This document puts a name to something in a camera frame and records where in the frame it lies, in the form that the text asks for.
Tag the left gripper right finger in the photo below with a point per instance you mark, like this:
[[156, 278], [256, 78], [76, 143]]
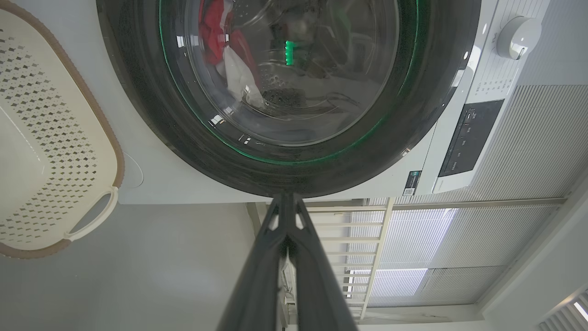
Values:
[[317, 285]]

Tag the black round washer door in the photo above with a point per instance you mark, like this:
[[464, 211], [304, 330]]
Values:
[[138, 92]]

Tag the steel washer drum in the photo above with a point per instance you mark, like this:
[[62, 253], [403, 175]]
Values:
[[321, 92]]

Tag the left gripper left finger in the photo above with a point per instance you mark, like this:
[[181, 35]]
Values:
[[257, 285]]

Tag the red and white garment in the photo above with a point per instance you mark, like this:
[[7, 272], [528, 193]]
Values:
[[212, 32]]

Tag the round filter cover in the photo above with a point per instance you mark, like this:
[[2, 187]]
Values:
[[133, 172]]

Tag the black washer display panel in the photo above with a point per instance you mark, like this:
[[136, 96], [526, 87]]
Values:
[[471, 138]]

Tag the white slatted rack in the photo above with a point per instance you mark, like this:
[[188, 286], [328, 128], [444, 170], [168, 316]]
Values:
[[379, 253]]

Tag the small QR code sticker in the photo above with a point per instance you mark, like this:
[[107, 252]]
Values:
[[412, 184]]

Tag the cream perforated laundry basket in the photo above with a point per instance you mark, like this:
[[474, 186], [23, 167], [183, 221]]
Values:
[[46, 138]]

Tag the white louvred vent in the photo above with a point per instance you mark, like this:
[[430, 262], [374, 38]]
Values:
[[569, 317]]

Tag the white washing machine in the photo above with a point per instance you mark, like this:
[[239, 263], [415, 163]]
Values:
[[151, 184]]

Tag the white washing machine dial knob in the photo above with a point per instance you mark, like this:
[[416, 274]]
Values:
[[517, 37]]

